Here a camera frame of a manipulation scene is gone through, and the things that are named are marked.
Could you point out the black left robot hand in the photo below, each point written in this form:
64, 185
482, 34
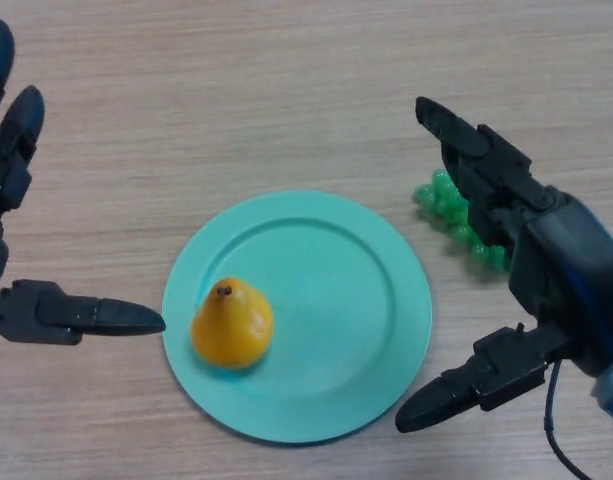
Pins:
36, 315

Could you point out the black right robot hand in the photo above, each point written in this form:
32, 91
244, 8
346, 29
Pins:
571, 270

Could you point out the yellow pear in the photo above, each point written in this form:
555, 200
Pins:
233, 330

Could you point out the green round plate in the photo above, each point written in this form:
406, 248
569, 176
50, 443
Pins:
336, 310

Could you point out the green grape bunch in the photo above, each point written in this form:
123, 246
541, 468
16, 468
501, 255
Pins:
443, 197

